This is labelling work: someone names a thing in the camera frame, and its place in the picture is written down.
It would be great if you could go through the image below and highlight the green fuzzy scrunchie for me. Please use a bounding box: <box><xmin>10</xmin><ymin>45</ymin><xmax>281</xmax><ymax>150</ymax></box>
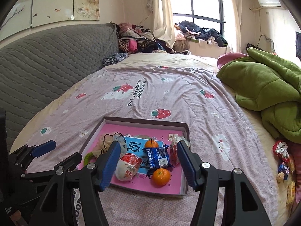
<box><xmin>83</xmin><ymin>152</ymin><xmax>96</xmax><ymax>166</ymax></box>

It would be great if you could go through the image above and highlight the beige sheer scrunchie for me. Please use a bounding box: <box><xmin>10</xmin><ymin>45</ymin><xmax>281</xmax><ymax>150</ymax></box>
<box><xmin>92</xmin><ymin>132</ymin><xmax>127</xmax><ymax>159</ymax></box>

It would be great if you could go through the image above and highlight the white red toy egg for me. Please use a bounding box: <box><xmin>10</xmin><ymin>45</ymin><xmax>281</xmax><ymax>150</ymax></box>
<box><xmin>115</xmin><ymin>153</ymin><xmax>142</xmax><ymax>182</ymax></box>

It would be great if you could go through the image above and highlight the orange tangerine with stem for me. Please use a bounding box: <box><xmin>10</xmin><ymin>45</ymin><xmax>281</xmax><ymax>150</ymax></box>
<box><xmin>144</xmin><ymin>139</ymin><xmax>159</xmax><ymax>148</ymax></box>

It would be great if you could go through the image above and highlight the red toy ball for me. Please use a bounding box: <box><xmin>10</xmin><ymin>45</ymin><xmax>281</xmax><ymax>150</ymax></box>
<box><xmin>169</xmin><ymin>136</ymin><xmax>191</xmax><ymax>165</ymax></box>

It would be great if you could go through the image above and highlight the blue snack packet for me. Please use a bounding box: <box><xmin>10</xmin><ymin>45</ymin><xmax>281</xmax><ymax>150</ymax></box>
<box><xmin>143</xmin><ymin>145</ymin><xmax>174</xmax><ymax>176</ymax></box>

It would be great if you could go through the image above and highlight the yellow biscuit packet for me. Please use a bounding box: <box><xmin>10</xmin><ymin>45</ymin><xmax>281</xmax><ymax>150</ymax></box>
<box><xmin>286</xmin><ymin>181</ymin><xmax>295</xmax><ymax>205</ymax></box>

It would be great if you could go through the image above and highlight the small blue doll toy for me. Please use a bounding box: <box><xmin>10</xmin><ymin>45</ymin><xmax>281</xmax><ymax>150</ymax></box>
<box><xmin>277</xmin><ymin>162</ymin><xmax>290</xmax><ymax>183</ymax></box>

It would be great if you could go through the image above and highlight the red silver snack wrapper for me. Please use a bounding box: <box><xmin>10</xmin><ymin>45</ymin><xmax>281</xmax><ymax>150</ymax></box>
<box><xmin>272</xmin><ymin>140</ymin><xmax>290</xmax><ymax>163</ymax></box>

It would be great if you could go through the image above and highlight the pink strawberry print bedsheet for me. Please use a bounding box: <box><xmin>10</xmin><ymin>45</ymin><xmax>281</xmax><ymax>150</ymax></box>
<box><xmin>12</xmin><ymin>54</ymin><xmax>278</xmax><ymax>224</ymax></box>

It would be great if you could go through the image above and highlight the grey cardboard box tray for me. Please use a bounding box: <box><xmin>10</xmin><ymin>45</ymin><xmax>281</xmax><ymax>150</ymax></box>
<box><xmin>76</xmin><ymin>116</ymin><xmax>191</xmax><ymax>199</ymax></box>

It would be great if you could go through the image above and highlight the grey quilted headboard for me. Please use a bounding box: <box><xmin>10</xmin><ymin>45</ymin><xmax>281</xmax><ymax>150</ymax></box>
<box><xmin>1</xmin><ymin>23</ymin><xmax>118</xmax><ymax>148</ymax></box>

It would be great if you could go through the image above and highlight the green fleece blanket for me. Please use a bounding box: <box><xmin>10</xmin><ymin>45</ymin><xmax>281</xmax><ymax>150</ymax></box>
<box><xmin>217</xmin><ymin>47</ymin><xmax>300</xmax><ymax>144</ymax></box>

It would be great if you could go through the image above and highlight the clothes pile beside bed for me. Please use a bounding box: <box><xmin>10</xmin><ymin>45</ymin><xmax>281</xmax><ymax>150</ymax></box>
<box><xmin>116</xmin><ymin>22</ymin><xmax>176</xmax><ymax>54</ymax></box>

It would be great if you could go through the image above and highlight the pink pillow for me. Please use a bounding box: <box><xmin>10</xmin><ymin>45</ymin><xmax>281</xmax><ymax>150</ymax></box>
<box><xmin>217</xmin><ymin>53</ymin><xmax>248</xmax><ymax>69</ymax></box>

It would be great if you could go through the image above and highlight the clothes pile on windowsill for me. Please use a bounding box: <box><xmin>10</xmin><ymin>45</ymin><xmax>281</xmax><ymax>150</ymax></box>
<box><xmin>174</xmin><ymin>21</ymin><xmax>228</xmax><ymax>47</ymax></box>

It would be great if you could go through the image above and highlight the black television screen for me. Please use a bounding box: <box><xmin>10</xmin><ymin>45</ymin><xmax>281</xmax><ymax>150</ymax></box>
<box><xmin>295</xmin><ymin>32</ymin><xmax>301</xmax><ymax>60</ymax></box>

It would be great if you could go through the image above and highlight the beige curtain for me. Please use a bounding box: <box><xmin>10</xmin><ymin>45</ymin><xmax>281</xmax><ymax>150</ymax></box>
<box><xmin>147</xmin><ymin>0</ymin><xmax>176</xmax><ymax>48</ymax></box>
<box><xmin>231</xmin><ymin>0</ymin><xmax>242</xmax><ymax>53</ymax></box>

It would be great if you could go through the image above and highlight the white air conditioner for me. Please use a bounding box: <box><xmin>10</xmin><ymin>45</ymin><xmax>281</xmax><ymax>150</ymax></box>
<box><xmin>258</xmin><ymin>0</ymin><xmax>282</xmax><ymax>7</ymax></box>

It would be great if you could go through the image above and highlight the right beige curtain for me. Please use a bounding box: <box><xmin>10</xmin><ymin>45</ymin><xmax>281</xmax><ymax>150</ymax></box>
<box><xmin>231</xmin><ymin>0</ymin><xmax>242</xmax><ymax>53</ymax></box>

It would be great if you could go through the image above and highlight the floral wall painting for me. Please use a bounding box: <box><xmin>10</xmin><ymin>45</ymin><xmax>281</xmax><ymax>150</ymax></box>
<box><xmin>1</xmin><ymin>0</ymin><xmax>100</xmax><ymax>40</ymax></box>

